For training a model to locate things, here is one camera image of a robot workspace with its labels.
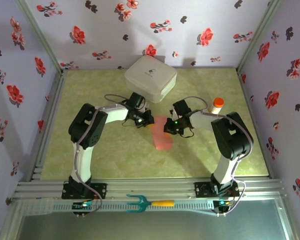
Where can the pink paper sheet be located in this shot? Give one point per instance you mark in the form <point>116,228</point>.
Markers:
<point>162,140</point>

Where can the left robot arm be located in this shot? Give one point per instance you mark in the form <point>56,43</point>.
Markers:
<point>85,162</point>

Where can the orange capped pill bottle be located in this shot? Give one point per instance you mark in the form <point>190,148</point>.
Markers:
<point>216,106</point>

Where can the white plastic lidded box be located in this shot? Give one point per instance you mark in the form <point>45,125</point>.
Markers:
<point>150,77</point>

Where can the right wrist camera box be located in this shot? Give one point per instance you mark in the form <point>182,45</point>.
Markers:
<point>174,115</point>

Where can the aluminium mounting rail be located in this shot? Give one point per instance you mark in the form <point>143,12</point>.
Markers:
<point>152,187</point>

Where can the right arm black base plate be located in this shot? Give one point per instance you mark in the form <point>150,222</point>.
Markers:
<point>198,191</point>

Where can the aluminium side rail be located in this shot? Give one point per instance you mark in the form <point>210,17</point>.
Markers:
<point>248,100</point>
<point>56,100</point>

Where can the aluminium frame post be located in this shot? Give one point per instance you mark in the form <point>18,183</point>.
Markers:
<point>55,62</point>
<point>256,37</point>

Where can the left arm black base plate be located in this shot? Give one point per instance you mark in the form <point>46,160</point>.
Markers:
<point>66,193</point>

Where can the aluminium frame bar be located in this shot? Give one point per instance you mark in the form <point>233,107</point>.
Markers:
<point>289,225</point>
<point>11,225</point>

